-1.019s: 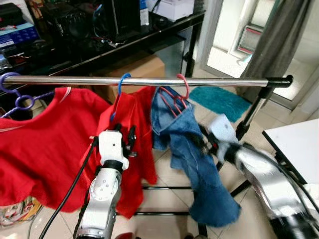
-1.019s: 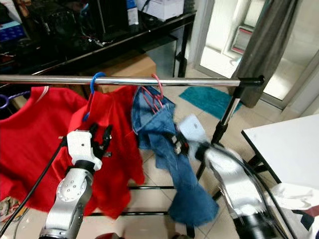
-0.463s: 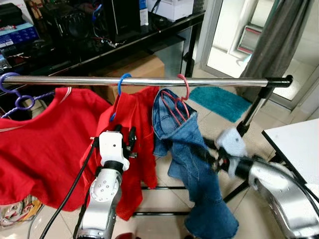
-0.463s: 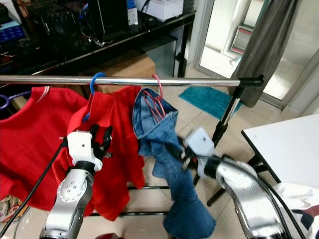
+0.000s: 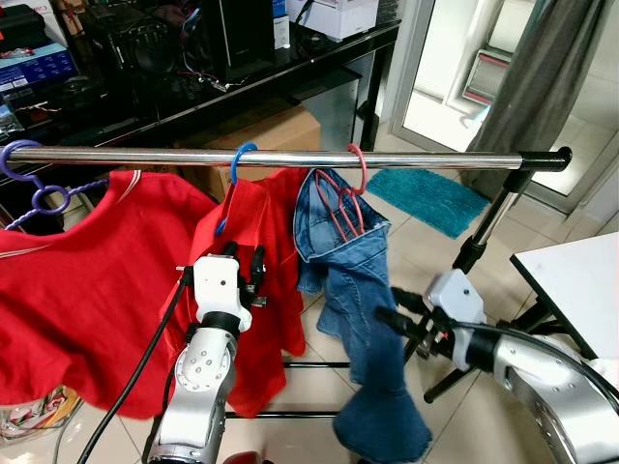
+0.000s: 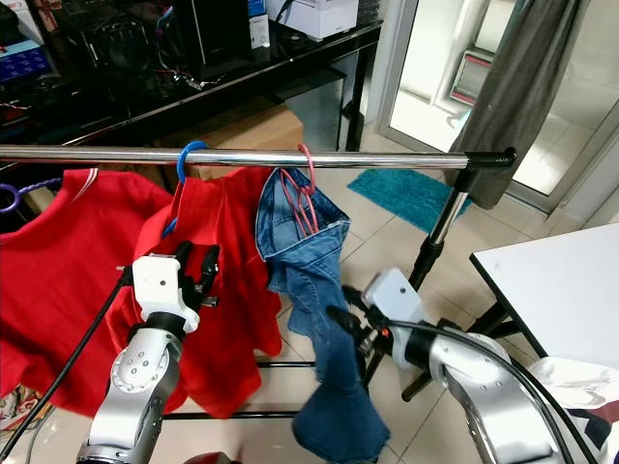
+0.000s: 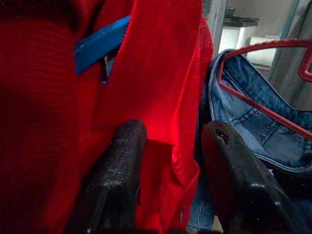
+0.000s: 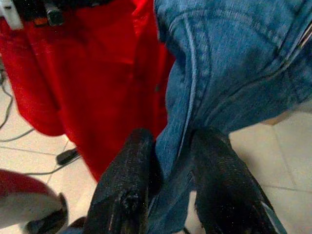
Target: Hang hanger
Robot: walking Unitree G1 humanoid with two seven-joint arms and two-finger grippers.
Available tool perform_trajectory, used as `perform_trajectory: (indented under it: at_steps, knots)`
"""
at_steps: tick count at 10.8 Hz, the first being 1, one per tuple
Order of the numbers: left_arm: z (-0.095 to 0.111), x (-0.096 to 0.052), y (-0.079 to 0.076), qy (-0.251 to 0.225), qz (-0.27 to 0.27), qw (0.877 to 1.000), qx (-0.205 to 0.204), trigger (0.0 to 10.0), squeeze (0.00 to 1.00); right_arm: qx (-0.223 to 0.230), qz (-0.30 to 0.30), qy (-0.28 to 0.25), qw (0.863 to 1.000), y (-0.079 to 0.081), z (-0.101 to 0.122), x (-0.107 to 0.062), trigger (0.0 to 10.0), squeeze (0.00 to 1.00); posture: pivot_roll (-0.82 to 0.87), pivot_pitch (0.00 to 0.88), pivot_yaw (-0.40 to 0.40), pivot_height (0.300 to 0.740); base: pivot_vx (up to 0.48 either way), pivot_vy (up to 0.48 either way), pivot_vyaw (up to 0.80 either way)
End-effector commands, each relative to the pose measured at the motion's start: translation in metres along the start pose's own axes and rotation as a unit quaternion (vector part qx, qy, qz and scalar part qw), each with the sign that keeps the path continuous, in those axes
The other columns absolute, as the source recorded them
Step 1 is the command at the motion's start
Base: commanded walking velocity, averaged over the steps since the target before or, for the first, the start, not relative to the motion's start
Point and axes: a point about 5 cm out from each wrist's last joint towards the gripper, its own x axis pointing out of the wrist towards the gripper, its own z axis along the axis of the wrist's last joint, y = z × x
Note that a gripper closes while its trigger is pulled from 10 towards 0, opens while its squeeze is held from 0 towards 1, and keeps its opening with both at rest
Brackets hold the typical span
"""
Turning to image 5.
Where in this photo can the blue denim garment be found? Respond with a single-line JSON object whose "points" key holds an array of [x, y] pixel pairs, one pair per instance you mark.
{"points": [[372, 329]]}

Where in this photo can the red plastic hanger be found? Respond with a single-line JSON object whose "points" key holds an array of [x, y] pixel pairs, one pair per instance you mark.
{"points": [[343, 208]]}

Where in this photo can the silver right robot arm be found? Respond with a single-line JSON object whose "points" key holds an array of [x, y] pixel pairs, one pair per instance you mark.
{"points": [[542, 377]]}

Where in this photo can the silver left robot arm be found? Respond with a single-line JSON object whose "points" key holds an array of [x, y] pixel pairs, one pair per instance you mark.
{"points": [[198, 387]]}

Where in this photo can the blue plastic hanger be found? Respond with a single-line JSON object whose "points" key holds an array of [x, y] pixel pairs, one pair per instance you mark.
{"points": [[237, 159]]}

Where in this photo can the purple plastic hanger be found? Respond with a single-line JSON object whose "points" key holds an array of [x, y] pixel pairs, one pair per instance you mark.
{"points": [[44, 198]]}

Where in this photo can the red collared shirt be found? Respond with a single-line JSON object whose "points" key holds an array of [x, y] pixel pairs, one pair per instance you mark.
{"points": [[266, 232]]}

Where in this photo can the teal floor mat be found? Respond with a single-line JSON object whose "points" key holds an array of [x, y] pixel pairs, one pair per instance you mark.
{"points": [[426, 198]]}

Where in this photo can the grey table black legs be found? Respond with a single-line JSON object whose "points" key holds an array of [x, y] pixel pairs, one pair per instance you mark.
{"points": [[575, 285]]}

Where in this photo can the large brown cardboard box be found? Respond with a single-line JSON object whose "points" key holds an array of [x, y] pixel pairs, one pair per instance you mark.
{"points": [[280, 126]]}

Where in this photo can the red t-shirt white trim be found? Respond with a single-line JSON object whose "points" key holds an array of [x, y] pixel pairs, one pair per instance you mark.
{"points": [[87, 290]]}

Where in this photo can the black desk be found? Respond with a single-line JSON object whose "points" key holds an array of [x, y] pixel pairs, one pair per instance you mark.
{"points": [[193, 87]]}

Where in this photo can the dark curtain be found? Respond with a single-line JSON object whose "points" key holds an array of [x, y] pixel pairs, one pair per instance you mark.
{"points": [[542, 77]]}

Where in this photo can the white carton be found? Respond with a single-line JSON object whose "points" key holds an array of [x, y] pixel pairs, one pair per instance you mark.
{"points": [[334, 17]]}

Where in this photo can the blue carton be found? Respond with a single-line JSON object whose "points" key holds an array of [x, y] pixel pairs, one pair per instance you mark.
{"points": [[34, 66]]}

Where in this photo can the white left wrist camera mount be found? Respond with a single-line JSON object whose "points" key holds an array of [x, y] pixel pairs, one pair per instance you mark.
{"points": [[218, 285]]}

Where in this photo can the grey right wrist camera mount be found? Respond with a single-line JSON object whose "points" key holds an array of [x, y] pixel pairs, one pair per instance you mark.
{"points": [[456, 295]]}

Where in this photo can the steel clothes rail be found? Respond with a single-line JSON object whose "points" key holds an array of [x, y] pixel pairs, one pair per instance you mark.
{"points": [[290, 158]]}

